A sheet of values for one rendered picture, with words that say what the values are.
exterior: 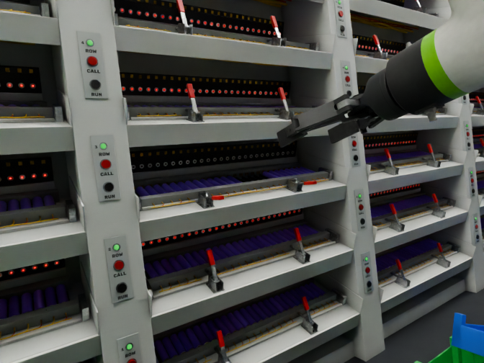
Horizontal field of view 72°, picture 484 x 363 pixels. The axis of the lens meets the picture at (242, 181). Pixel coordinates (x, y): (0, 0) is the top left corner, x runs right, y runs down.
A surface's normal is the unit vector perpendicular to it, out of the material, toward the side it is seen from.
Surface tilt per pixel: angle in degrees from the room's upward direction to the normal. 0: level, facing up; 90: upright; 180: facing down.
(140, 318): 90
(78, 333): 19
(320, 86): 90
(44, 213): 109
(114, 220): 90
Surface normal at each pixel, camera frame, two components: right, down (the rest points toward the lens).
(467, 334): -0.82, -0.26
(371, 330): 0.53, -0.04
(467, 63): -0.67, 0.60
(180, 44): 0.54, 0.29
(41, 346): 0.07, -0.95
